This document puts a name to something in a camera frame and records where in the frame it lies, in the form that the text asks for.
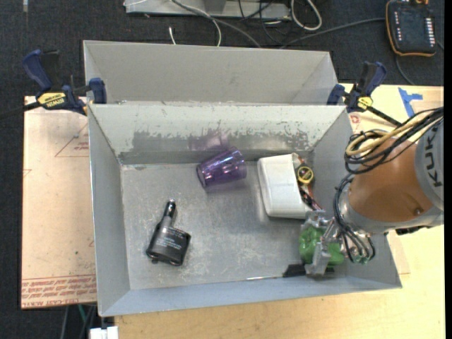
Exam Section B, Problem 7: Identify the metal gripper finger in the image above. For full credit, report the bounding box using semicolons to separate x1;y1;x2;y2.
304;210;331;228
304;241;333;278

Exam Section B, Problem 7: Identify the green toy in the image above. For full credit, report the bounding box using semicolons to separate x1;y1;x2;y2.
299;223;345;267

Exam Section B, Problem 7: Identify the red packet with yellow disc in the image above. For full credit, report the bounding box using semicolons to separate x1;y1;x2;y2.
291;153;324;212

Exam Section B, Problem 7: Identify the white box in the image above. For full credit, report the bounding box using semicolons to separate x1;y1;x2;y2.
256;153;314;220

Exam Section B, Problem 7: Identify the grey metal bin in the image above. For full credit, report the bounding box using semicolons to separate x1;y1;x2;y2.
83;40;403;318

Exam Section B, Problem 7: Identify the purple plastic cup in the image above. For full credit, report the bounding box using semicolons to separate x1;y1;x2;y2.
196;145;248;191

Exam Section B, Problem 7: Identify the black spray bottle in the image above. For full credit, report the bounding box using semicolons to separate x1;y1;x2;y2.
145;198;192;266

